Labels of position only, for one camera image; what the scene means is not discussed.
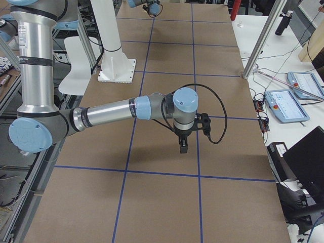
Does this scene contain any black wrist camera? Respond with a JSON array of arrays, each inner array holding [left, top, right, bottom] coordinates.
[[192, 113, 211, 137]]

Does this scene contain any white chair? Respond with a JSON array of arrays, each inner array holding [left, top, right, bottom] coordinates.
[[59, 36, 92, 96]]

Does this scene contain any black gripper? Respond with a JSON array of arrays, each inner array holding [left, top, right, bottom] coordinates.
[[174, 128, 192, 154]]

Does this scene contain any black laptop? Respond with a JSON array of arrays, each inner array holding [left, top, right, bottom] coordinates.
[[267, 126, 323, 203]]

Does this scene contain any white camera mast with base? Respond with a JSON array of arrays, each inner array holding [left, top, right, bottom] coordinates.
[[91, 0, 136, 83]]

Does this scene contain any aluminium frame post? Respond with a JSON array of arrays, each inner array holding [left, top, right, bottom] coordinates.
[[242, 0, 287, 79]]

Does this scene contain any far blue teach pendant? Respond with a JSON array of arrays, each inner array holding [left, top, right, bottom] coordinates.
[[287, 72, 323, 100]]

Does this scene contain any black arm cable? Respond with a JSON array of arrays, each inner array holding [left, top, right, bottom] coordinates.
[[161, 83, 227, 145]]

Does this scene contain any near blue teach pendant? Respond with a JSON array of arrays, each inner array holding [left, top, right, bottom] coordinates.
[[265, 89, 310, 124]]

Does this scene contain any black electronics board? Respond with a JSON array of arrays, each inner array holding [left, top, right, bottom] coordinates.
[[253, 99, 270, 133]]

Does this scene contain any blue teach pendant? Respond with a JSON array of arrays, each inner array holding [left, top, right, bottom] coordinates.
[[287, 72, 323, 100], [265, 89, 310, 124]]

